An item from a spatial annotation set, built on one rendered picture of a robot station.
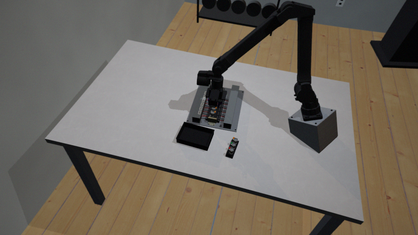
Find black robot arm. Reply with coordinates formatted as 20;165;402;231
197;1;323;121

